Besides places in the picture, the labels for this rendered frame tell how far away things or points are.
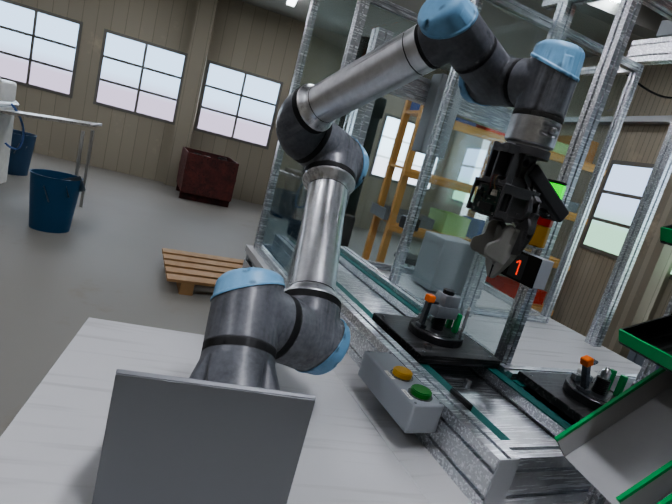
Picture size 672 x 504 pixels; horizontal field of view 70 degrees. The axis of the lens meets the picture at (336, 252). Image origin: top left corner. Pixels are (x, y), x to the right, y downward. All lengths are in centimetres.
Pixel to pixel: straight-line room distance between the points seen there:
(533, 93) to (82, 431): 84
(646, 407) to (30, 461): 90
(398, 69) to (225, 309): 47
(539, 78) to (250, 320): 56
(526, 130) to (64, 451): 80
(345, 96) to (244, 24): 850
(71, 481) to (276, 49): 886
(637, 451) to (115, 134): 909
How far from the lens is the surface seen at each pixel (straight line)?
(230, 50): 929
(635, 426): 91
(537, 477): 95
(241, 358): 72
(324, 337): 85
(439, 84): 195
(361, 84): 87
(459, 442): 93
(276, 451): 66
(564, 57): 81
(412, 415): 92
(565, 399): 120
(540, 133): 79
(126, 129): 940
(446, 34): 78
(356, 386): 113
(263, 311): 76
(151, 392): 62
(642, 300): 546
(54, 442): 83
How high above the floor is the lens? 135
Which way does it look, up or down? 12 degrees down
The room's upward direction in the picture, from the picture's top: 15 degrees clockwise
